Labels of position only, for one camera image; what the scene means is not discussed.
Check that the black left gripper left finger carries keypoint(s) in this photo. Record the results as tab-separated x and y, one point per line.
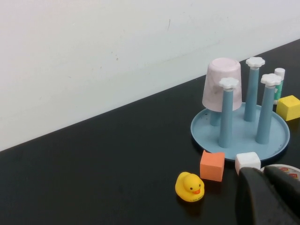
253	201

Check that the orange foam block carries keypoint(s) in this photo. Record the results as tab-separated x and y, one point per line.
211	167

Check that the green white glue stick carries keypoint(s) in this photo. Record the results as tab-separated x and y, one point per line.
279	91

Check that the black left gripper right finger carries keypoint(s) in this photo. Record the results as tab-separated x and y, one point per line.
286	189

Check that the yellow rubber duck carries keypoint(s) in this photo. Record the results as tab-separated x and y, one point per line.
187	185

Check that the blue cup stand white caps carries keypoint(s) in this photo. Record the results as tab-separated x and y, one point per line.
243	133

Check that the yellow foam cube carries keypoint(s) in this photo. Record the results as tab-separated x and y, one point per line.
289	107

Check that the white foam block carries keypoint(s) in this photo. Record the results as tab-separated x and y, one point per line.
247	160

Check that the pink plastic cup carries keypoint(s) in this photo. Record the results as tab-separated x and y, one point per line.
215	77

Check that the clear tape roll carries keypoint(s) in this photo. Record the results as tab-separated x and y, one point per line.
288	170

